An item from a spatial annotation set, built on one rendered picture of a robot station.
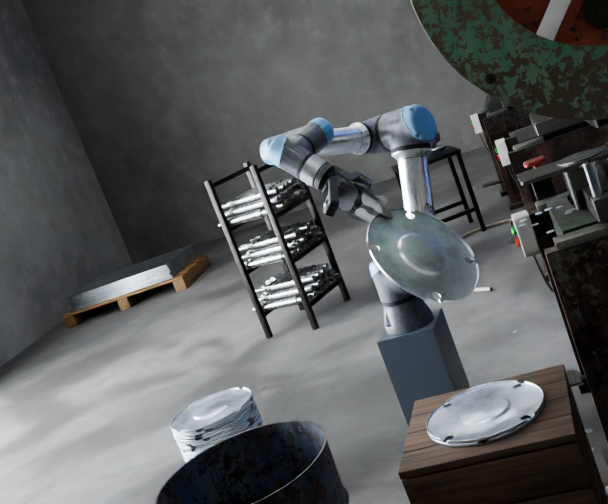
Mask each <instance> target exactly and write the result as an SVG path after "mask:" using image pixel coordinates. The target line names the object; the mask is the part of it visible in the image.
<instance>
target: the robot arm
mask: <svg viewBox="0 0 608 504"><path fill-rule="evenodd" d="M436 134H437V126H436V122H435V119H434V117H433V116H432V114H431V113H430V112H429V111H428V109H427V108H425V107H424V106H422V105H418V104H415V105H411V106H404V107H403V108H400V109H397V110H394V111H391V112H388V113H385V114H381V115H378V116H376V117H374V118H371V119H368V120H366V121H363V122H358V123H353V124H351V125H350V126H349V127H344V128H335V129H333V128H332V126H331V124H330V123H329V122H328V121H327V120H326V119H324V118H315V119H313V120H312V121H309V122H308V124H307V125H305V126H303V127H300V128H297V129H294V130H291V131H288V132H285V133H282V134H279V135H276V136H271V137H269V138H268V139H266V140H264V141H263V142H262V143H261V146H260V154H261V157H262V159H263V160H264V162H266V163H267V164H269V165H276V166H278V168H281V169H283V170H285V171H286V172H288V173H290V174H291V175H293V176H295V177H296V178H298V179H300V180H301V181H303V182H305V183H306V185H310V186H311V187H315V188H316V189H317V190H319V191H321V190H322V193H323V209H324V215H326V216H329V217H333V216H334V214H335V212H336V210H337V209H338V208H339V207H340V208H341V209H342V210H343V211H342V212H343V213H345V214H347V215H348V216H349V217H350V218H352V219H354V220H357V221H361V222H366V223H368V222H369V223H371V221H372V220H373V218H374V217H375V216H376V215H378V214H379V213H381V214H382V216H383V217H385V218H389V219H393V215H392V213H391V212H390V210H389V209H388V207H387V204H388V201H389V200H388V199H387V198H386V197H384V196H375V195H374V193H373V192H372V190H371V187H372V184H371V183H373V182H374V181H373V180H371V179H370V178H368V177H366V176H365V175H363V174H361V173H360V172H358V171H356V172H354V173H352V174H349V173H348V172H346V171H344V170H343V169H341V168H339V167H337V166H336V165H334V166H333V165H331V164H329V162H328V161H326V160H325V159H323V158H321V157H323V156H330V155H338V154H345V153H353V154H355V155H363V154H379V153H389V152H391V155H392V157H394V158H395V159H396V160H397V161H398V168H399V175H400V182H401V189H402V197H403V204H404V208H405V210H407V211H408V213H406V215H407V217H408V218H410V219H414V216H413V215H412V214H411V213H410V211H414V210H418V211H421V212H424V213H427V214H429V215H431V216H434V217H435V212H434V205H433V197H432V190H431V183H430V176H429V169H428V161H427V155H428V154H429V152H430V151H431V145H430V142H432V141H433V140H434V139H435V137H436ZM360 175H361V176H363V177H365V178H366V179H368V181H366V180H364V179H363V178H361V177H359V176H360ZM363 204H364V205H366V206H370V207H372V208H374V209H375V210H371V209H368V208H367V207H366V206H362V205H363ZM369 269H370V272H371V278H373V281H374V284H375V286H376V289H377V292H378V295H379V297H380V300H381V303H382V305H383V309H384V327H385V330H386V333H387V334H389V335H401V334H405V333H409V332H412V331H415V330H417V329H419V328H421V327H423V326H425V325H427V324H428V323H429V322H431V321H432V319H433V314H432V311H431V309H430V308H429V307H428V305H427V304H426V303H425V302H424V300H423V299H422V298H420V297H417V296H415V295H412V294H410V293H408V292H407V291H405V290H403V289H402V288H400V287H399V286H397V285H396V284H395V283H393V282H392V281H391V280H390V279H389V278H388V277H386V276H385V274H384V273H383V272H382V271H381V270H380V269H379V268H378V266H377V265H376V263H375V262H374V260H373V261H372V262H371V263H370V265H369Z"/></svg>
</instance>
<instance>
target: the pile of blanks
mask: <svg viewBox="0 0 608 504"><path fill-rule="evenodd" d="M261 425H264V422H263V418H262V417H261V414H260V411H259V409H258V407H257V405H256V402H255V401H254V398H253V394H252V396H251V399H250V400H249V402H248V403H247V404H246V405H245V406H244V407H243V408H241V409H240V410H237V412H236V413H234V414H233V415H231V416H230V417H228V418H226V419H224V420H222V421H220V422H218V423H216V424H213V425H211V426H208V427H206V428H203V429H199V430H195V431H191V432H181V431H180V432H175V431H173V430H172V432H173V436H174V438H175V440H176V442H177V445H178V446H179V447H180V451H181V453H182V457H183V459H184V460H185V462H187V461H189V460H190V459H191V458H193V457H194V456H196V455H197V454H199V453H200V452H202V451H204V450H205V449H207V448H209V447H211V446H213V445H214V444H216V443H218V442H220V441H222V440H224V439H226V438H229V437H231V436H233V435H236V434H238V433H241V432H243V431H246V430H249V429H252V428H255V427H258V426H261Z"/></svg>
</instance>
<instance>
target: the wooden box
mask: <svg viewBox="0 0 608 504"><path fill-rule="evenodd" d="M506 380H517V382H520V384H522V383H525V381H527V382H531V383H533V384H536V385H537V386H539V387H540V388H541V389H542V391H543V393H544V398H545V400H544V401H545V405H544V408H543V410H542V412H541V413H540V414H539V416H538V417H537V418H536V419H535V420H534V421H532V422H531V423H530V424H529V425H527V426H526V427H524V428H523V429H521V430H519V431H517V432H515V433H513V434H511V435H509V436H507V437H504V438H502V439H499V440H496V441H493V442H489V443H485V442H486V441H488V439H486V440H482V441H479V442H482V444H480V445H475V446H466V447H452V446H445V445H441V444H438V443H436V442H435V441H433V440H432V439H431V438H430V437H429V435H428V433H427V429H426V422H427V419H428V417H429V416H430V414H431V413H432V412H433V411H434V410H435V409H436V408H437V407H438V406H440V407H441V406H444V404H445V403H446V400H447V399H449V398H451V397H453V396H454V395H456V394H458V393H461V392H463V391H465V390H468V389H470V388H473V387H476V386H473V387H469V388H465V389H461V390H457V391H453V392H449V393H445V394H441V395H437V396H433V397H429V398H425V399H421V400H417V401H415V402H414V407H413V411H412V415H411V420H410V424H409V428H408V433H407V437H406V441H405V446H404V450H403V454H402V459H401V463H400V467H399V472H398V474H399V477H400V479H403V480H402V483H403V485H404V488H405V491H406V493H407V496H408V499H409V501H410V504H607V500H606V495H605V490H604V486H603V483H602V480H601V477H600V474H599V471H598V468H597V465H596V462H595V459H594V456H593V453H592V450H591V447H590V444H589V441H588V437H587V434H586V431H585V428H584V425H583V422H582V419H581V416H580V414H579V410H578V407H577V404H576V401H575V398H574V395H573V392H572V389H571V386H570V383H569V380H568V377H567V375H566V370H565V367H564V364H561V365H557V366H553V367H549V368H545V369H541V370H537V371H533V372H529V373H525V374H521V375H517V376H513V377H509V378H505V379H501V380H497V381H506ZM497 381H493V382H497Z"/></svg>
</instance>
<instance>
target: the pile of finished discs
mask: <svg viewBox="0 0 608 504"><path fill-rule="evenodd" d="M544 400H545V398H544V393H543V391H542V389H541V388H540V387H539V386H537V385H536V384H533V383H531V382H527V381H525V383H522V384H520V382H517V380H506V381H497V382H492V383H487V384H483V385H479V386H476V387H473V388H470V389H468V390H465V391H463V392H461V393H458V394H456V395H454V396H453V397H451V398H449V399H447V400H446V403H445V404H444V406H441V407H440V406H438V407H437V408H436V409H435V410H434V411H433V412H432V413H431V414H430V416H429V417H428V419H427V422H426V429H427V433H428V435H429V437H430V438H431V439H432V440H433V441H435V442H436V443H438V444H441V445H445V446H452V447H466V446H475V445H480V444H482V442H479V441H482V440H486V439H488V441H486V442H485V443H489V442H493V441H496V440H499V439H502V438H504V437H507V436H509V435H511V434H513V433H515V432H517V431H519V430H521V429H523V428H524V427H526V426H527V425H529V424H530V423H531V422H532V421H534V420H535V419H536V418H537V417H538V416H539V414H540V413H541V412H542V410H543V408H544V405H545V401H544Z"/></svg>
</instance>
